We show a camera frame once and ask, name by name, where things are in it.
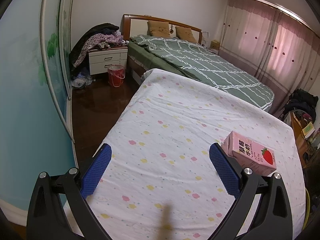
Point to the pile of clothes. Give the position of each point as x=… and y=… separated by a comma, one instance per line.
x=103, y=33

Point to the sliding wardrobe door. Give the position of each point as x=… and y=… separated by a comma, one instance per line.
x=33, y=100

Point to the red plastic bucket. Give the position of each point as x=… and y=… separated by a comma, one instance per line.
x=116, y=75

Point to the pink window curtain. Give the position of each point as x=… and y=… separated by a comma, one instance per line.
x=272, y=46

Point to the right brown pillow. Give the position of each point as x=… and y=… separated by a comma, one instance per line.
x=185, y=34

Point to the brown pillow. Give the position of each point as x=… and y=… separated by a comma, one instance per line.
x=185, y=34
x=159, y=29

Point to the pink strawberry milk carton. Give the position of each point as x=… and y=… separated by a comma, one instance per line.
x=250, y=154

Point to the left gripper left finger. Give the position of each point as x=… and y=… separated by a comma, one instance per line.
x=46, y=216

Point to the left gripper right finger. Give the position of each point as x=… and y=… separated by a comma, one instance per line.
x=261, y=209

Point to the yellow rimmed trash bin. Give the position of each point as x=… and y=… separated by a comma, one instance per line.
x=307, y=211

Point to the black bag pile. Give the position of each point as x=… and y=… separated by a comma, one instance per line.
x=302, y=100

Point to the left brown pillow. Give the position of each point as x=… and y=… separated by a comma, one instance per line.
x=159, y=29

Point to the orange wooden desk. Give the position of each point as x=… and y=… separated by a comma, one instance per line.
x=306, y=152

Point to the floral white table cloth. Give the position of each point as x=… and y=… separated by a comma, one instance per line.
x=160, y=183

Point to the small box bedside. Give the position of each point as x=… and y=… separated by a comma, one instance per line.
x=215, y=45

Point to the green plaid bed quilt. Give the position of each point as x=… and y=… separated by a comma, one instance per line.
x=194, y=61

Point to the wooden bed headboard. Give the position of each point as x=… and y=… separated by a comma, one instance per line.
x=133, y=25

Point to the white nightstand with drawers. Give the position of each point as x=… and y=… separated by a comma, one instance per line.
x=101, y=60

